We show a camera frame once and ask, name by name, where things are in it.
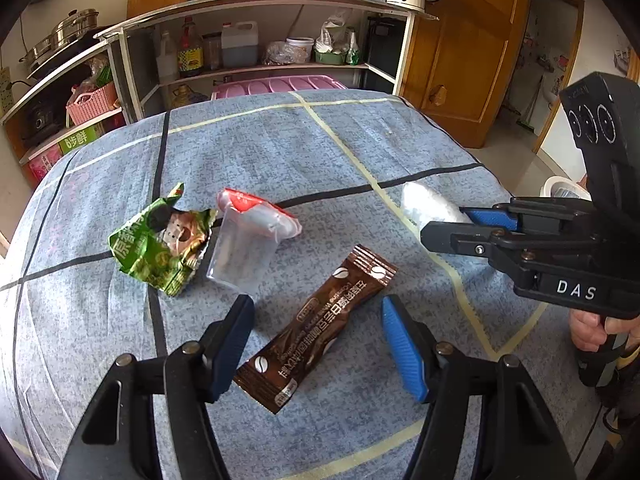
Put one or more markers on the clear cup with red lid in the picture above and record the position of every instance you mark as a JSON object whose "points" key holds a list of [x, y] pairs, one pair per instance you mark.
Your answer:
{"points": [[240, 255]]}

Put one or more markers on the white plastic shopping bag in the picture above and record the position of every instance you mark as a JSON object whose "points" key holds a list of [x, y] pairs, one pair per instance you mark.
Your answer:
{"points": [[332, 40]]}

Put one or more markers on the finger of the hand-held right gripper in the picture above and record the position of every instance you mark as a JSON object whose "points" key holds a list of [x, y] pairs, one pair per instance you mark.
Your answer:
{"points": [[460, 240], [490, 217]]}

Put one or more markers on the pink cardboard box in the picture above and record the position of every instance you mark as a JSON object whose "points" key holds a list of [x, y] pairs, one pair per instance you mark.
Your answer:
{"points": [[45, 167]]}

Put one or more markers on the green cardboard box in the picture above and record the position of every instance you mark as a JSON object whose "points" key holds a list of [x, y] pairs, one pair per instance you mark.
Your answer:
{"points": [[80, 140]]}

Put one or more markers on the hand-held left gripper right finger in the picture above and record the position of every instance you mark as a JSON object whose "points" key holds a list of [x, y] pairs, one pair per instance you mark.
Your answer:
{"points": [[400, 345]]}

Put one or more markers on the white plastic jar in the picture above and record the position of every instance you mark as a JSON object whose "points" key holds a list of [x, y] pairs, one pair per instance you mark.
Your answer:
{"points": [[300, 50]]}

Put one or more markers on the steel steamer pot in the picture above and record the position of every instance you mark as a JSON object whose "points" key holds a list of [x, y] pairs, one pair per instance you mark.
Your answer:
{"points": [[65, 35]]}

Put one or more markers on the black induction cooker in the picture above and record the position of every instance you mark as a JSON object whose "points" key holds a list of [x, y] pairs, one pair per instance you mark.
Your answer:
{"points": [[87, 40]]}

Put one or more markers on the pink woven basket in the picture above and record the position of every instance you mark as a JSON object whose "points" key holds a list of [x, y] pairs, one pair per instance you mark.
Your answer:
{"points": [[92, 107]]}

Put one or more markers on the dark soy sauce bottle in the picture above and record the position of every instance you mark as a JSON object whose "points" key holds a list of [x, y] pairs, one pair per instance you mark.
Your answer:
{"points": [[190, 57]]}

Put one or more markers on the clear plastic jar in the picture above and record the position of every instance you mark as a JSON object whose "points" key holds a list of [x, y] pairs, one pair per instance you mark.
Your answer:
{"points": [[212, 52]]}

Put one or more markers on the yellow cooking oil bottle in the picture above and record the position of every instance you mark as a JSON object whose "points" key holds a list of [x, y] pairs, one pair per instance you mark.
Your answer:
{"points": [[185, 97]]}

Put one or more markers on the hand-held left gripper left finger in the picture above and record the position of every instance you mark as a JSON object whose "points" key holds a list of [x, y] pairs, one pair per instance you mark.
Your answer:
{"points": [[235, 340]]}

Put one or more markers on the grey plastic bag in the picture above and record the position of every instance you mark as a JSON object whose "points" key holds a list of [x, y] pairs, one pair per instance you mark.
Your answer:
{"points": [[279, 54]]}

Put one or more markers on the brown coffee sachet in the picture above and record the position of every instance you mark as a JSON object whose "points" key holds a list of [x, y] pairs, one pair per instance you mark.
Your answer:
{"points": [[310, 330]]}

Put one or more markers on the person's right hand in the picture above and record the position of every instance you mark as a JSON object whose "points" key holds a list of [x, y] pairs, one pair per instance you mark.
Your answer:
{"points": [[585, 330]]}

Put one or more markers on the small white shelf unit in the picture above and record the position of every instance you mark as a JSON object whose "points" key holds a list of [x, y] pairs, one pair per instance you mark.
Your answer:
{"points": [[65, 67]]}

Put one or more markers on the green snack packet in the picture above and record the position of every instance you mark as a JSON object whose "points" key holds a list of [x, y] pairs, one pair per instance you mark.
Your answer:
{"points": [[155, 255]]}

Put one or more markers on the yellow power strip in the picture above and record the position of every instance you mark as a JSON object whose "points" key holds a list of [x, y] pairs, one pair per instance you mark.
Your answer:
{"points": [[5, 90]]}

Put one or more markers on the blue plaid bedsheet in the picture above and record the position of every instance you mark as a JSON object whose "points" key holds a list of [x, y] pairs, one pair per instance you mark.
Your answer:
{"points": [[350, 160]]}

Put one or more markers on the large white shelf unit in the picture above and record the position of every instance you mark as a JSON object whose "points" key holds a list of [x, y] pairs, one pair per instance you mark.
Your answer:
{"points": [[225, 4]]}

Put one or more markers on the clear plastic bag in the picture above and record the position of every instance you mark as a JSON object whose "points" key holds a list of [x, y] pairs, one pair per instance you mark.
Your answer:
{"points": [[425, 202]]}

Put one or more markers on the white plastic bottle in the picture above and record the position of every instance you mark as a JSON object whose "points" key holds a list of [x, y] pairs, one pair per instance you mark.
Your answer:
{"points": [[167, 62]]}

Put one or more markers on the jerrycan with dark liquid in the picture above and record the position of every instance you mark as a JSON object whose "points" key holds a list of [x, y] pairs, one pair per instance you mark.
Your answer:
{"points": [[240, 50]]}

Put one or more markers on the white trash bin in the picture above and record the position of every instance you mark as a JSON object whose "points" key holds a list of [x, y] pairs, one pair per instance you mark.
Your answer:
{"points": [[555, 182]]}

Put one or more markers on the wooden door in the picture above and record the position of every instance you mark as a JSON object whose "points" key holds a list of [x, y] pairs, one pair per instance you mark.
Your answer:
{"points": [[475, 60]]}

